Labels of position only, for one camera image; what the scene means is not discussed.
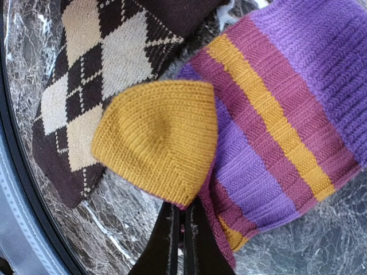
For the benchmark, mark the brown argyle sock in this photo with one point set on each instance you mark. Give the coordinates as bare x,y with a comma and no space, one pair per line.
106,46

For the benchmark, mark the black front rail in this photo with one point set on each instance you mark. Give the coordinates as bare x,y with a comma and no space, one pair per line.
26,194

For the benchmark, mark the white slotted cable duct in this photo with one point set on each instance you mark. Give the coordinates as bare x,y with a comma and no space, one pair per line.
18,244

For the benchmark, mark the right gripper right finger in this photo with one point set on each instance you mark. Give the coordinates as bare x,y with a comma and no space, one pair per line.
201,254

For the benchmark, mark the maroon striped sock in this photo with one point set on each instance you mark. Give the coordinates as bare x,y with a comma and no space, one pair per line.
261,124

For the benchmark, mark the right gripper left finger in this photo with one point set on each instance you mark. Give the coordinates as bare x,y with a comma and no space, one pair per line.
160,256

